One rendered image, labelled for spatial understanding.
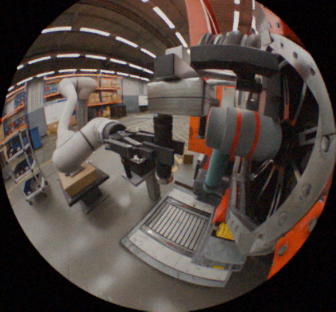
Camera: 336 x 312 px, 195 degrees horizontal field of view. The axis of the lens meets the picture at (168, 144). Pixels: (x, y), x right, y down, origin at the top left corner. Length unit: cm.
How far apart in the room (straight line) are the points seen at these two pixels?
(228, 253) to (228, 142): 68
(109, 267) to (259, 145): 110
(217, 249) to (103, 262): 83
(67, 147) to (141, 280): 92
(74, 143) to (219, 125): 44
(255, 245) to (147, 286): 85
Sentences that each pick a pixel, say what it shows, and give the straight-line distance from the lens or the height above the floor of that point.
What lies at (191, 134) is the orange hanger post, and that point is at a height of 68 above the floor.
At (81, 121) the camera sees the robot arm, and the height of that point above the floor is 84.
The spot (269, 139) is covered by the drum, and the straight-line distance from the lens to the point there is 28.
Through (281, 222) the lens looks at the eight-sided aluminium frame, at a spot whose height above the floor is 82.
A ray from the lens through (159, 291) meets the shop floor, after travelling 96.
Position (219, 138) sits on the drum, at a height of 84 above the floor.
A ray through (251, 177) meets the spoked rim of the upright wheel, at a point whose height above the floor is 64.
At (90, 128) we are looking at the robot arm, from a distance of 40.
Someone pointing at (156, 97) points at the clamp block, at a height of 93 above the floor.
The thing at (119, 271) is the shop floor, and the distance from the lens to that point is 99.
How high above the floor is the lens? 92
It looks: 23 degrees down
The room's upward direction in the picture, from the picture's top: straight up
